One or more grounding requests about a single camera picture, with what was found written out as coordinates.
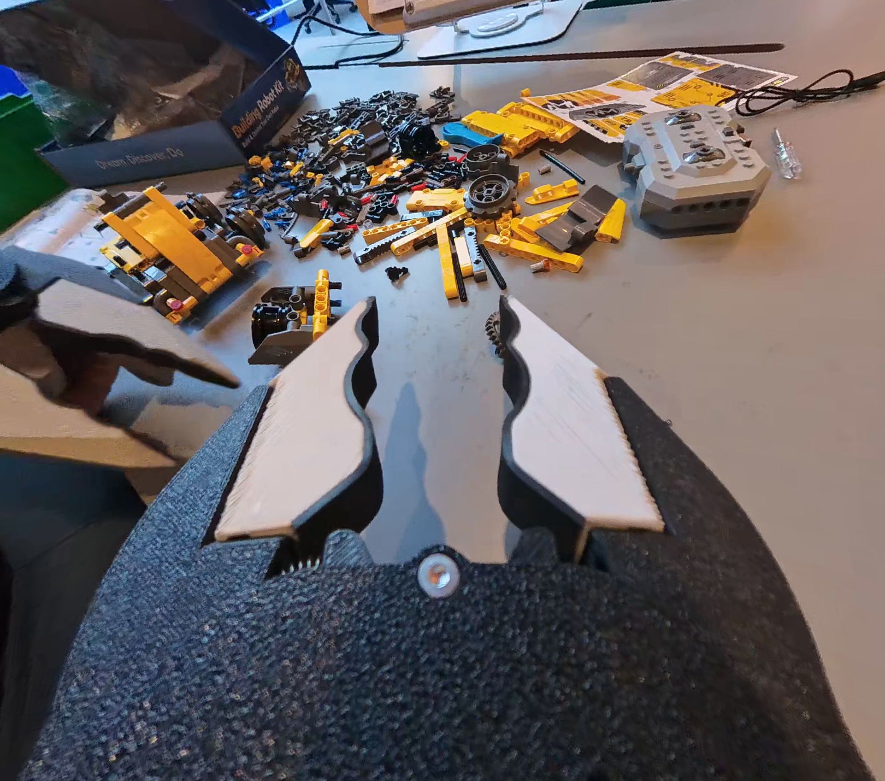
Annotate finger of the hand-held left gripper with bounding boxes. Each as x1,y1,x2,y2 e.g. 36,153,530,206
31,278,242,391
0,366,182,471

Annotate grey wheel hub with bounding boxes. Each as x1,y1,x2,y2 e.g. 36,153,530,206
465,143,510,176
468,174,521,218

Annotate silver monitor stand base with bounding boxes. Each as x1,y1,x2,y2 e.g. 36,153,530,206
417,0,584,61

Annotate instruction booklet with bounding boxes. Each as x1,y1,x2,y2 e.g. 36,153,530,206
0,187,113,258

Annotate dark gear rack piece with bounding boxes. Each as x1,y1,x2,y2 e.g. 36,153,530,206
354,227,417,266

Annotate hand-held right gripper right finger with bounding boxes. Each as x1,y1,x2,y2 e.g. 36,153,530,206
498,294,666,562

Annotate yellow grey wheel assembly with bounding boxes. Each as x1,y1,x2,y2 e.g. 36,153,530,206
248,268,344,369

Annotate black battery box cable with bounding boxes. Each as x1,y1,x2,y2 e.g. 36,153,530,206
733,68,885,120

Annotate grey battery box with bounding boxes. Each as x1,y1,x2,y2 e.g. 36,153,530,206
620,104,773,237

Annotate pile of yellow beams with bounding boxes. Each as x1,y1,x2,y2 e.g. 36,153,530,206
360,100,630,303

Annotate blue brick separator tool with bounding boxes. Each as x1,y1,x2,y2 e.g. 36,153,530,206
442,121,507,154

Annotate black wheel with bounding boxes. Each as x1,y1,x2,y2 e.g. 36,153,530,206
400,121,441,160

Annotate green storage bin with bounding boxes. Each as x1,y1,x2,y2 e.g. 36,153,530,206
0,95,71,234

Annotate clear handle screwdriver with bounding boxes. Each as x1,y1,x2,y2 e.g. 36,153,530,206
770,127,804,182

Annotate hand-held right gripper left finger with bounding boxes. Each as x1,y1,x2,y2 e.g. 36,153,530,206
214,296,385,543

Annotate yellow toy brick car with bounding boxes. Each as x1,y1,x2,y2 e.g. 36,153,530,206
97,182,271,327

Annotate dark blue kit box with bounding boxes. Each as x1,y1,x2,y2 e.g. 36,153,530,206
0,0,312,189

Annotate yellow sticker sheet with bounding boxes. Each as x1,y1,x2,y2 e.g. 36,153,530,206
522,52,799,144

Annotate person's legs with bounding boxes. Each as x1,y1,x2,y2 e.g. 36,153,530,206
0,449,177,692

